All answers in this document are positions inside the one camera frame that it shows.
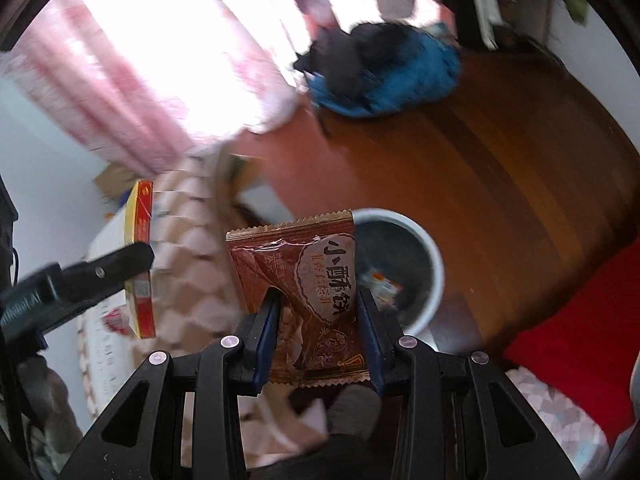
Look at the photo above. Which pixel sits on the white round trash bin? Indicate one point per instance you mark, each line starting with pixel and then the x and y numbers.
pixel 405 253

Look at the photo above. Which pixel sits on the brown snack packet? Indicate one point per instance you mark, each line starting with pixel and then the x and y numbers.
pixel 312 262

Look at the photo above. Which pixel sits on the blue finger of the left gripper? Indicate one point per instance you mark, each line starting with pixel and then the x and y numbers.
pixel 90 282

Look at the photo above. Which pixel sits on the red crumpled wrapper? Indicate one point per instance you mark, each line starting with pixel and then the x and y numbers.
pixel 116 321

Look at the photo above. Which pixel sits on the black clothes pile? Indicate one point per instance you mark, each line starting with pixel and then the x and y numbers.
pixel 345 60

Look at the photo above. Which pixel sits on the blue jacket pile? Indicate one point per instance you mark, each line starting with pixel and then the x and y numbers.
pixel 429 70

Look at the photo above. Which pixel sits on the orange noodle packet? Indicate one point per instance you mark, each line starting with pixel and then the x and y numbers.
pixel 383 290

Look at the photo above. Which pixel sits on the brown paper bag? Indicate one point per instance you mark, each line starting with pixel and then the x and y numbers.
pixel 115 182

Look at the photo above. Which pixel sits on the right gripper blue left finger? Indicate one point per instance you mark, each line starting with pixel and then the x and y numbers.
pixel 258 333

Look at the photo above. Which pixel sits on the red floor mat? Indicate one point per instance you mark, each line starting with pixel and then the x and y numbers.
pixel 588 349

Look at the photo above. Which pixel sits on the checkered brown white tablecloth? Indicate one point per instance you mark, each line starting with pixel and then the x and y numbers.
pixel 195 300

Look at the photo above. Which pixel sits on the yellow snack box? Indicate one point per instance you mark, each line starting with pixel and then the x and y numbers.
pixel 137 233

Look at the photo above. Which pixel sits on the pink floral curtain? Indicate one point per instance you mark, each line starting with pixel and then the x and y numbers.
pixel 141 82

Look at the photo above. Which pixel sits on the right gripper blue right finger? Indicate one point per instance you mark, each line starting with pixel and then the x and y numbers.
pixel 379 333

